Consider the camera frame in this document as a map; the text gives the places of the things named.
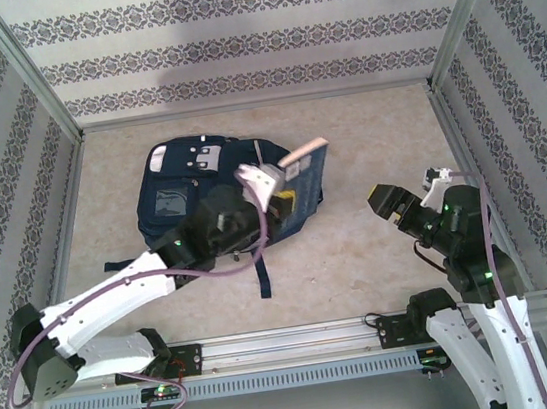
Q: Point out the navy book corner yellow label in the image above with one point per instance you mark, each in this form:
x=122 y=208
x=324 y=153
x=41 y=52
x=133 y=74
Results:
x=310 y=179

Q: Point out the navy blue school backpack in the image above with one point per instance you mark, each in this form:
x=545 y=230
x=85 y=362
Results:
x=183 y=171

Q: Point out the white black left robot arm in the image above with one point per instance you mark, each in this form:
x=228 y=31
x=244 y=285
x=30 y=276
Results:
x=104 y=297

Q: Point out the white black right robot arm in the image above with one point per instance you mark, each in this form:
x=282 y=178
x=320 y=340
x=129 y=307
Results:
x=453 y=342

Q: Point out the thin aluminium wall rail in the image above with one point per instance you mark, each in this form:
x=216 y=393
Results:
x=191 y=113

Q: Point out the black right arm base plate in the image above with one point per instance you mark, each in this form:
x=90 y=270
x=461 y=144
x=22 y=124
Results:
x=391 y=332

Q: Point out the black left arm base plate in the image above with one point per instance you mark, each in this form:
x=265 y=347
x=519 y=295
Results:
x=188 y=359

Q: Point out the aluminium left side rail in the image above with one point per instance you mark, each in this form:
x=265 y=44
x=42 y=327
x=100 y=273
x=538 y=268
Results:
x=65 y=247

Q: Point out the aluminium right corner post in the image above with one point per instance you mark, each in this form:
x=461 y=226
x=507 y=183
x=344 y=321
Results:
x=461 y=13

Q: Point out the aluminium corner post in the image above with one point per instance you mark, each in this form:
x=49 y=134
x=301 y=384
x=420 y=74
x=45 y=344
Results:
x=31 y=70
x=461 y=13

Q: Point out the aluminium left corner post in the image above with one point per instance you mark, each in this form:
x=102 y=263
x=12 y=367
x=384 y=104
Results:
x=31 y=70

